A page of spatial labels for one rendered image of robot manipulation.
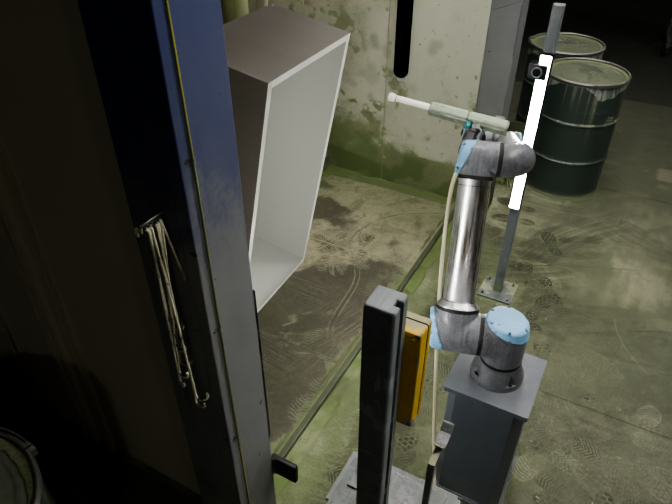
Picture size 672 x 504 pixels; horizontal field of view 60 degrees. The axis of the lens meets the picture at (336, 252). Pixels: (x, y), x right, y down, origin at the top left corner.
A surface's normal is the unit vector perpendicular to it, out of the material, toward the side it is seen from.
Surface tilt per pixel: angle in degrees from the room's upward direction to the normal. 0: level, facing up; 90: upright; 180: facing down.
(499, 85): 90
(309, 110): 90
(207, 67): 90
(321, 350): 0
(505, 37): 90
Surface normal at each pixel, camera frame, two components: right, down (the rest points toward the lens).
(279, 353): 0.00, -0.81
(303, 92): -0.44, 0.53
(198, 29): 0.88, 0.29
